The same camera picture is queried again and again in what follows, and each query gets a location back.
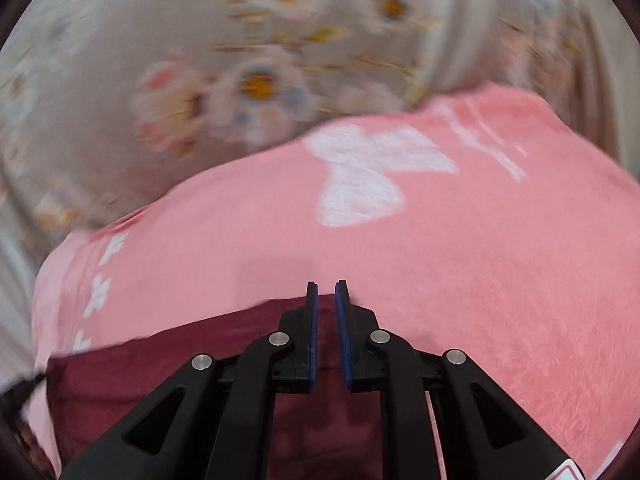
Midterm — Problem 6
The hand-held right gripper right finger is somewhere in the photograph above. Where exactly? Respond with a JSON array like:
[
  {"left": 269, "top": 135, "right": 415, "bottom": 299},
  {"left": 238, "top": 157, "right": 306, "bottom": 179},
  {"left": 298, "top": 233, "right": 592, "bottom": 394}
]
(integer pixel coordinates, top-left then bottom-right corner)
[{"left": 334, "top": 279, "right": 587, "bottom": 480}]

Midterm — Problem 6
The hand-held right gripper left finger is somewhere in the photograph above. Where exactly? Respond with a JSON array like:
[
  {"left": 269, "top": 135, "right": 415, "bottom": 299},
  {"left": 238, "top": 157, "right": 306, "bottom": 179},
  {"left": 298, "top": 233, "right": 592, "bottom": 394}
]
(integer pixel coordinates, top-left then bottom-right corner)
[{"left": 59, "top": 281, "right": 319, "bottom": 480}]

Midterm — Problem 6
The maroon puffer jacket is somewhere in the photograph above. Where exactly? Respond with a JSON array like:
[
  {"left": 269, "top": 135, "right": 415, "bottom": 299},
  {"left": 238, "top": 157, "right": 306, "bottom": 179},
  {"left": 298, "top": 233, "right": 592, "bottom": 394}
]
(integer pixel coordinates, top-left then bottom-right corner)
[{"left": 44, "top": 296, "right": 441, "bottom": 480}]

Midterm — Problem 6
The pink printed blanket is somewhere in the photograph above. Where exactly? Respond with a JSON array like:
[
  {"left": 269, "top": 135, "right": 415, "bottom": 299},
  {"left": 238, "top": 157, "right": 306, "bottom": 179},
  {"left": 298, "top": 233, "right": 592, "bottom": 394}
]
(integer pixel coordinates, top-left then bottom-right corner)
[{"left": 22, "top": 82, "right": 640, "bottom": 480}]

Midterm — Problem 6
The grey floral bed sheet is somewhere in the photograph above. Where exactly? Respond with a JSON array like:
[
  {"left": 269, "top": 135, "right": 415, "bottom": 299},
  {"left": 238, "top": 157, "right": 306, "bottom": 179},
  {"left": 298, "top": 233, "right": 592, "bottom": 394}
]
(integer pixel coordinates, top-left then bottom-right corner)
[{"left": 0, "top": 0, "right": 623, "bottom": 251}]

